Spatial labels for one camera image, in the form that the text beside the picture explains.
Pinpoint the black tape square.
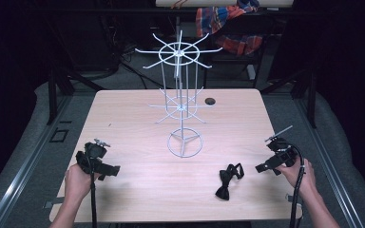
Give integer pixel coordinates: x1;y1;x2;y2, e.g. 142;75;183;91
48;127;70;143

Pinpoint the white wire display rack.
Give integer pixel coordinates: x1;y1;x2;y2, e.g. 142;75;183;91
134;29;223;159

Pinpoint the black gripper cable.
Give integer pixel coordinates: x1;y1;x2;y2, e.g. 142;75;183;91
87;151;98;228
286;143;307;228

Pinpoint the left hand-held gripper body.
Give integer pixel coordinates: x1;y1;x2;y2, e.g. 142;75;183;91
75;138;112;175

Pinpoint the metal floor rail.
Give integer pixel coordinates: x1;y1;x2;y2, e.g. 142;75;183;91
0;94;74;228
293;94;365;228

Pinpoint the person's left hand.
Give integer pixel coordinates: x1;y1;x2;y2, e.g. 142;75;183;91
64;162;103;204

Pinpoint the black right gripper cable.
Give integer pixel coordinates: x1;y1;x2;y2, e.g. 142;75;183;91
286;143;307;228

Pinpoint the black bow tie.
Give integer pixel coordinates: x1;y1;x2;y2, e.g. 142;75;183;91
215;162;245;201

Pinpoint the plaid cloth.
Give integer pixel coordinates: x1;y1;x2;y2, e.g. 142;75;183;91
195;0;264;57

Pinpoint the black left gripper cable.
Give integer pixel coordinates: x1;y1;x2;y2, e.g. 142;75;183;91
87;151;98;228

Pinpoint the person's right hand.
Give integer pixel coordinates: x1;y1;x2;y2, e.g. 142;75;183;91
277;157;317;198

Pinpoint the black floor cable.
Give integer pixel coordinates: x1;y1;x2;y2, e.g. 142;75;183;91
119;47;172;90

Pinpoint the black metal stand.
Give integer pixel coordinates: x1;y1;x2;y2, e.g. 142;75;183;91
45;60;106;126
259;67;318;129

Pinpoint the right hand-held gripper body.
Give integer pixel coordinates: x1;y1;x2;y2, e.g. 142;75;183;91
264;124;299;168

